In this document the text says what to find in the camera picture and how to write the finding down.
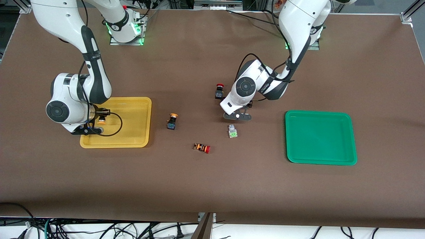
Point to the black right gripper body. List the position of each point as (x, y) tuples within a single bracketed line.
[(96, 113)]

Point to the yellow push button blue body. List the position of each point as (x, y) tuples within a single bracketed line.
[(172, 124), (101, 121)]

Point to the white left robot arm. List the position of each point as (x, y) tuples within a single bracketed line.
[(295, 20)]

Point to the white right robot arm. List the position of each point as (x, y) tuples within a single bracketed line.
[(66, 16)]

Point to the yellow plastic tray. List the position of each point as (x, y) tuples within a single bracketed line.
[(132, 113)]

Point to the red push button black body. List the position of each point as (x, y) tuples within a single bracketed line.
[(218, 94)]

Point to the green push button white body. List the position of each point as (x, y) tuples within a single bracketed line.
[(232, 132)]

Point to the red push button orange body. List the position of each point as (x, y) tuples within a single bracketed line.
[(201, 147)]

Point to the green plastic tray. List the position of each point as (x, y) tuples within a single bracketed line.
[(320, 139)]

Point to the brown table cover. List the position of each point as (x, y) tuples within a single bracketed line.
[(212, 186)]

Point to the metal table leg bracket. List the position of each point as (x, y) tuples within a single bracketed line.
[(206, 229)]

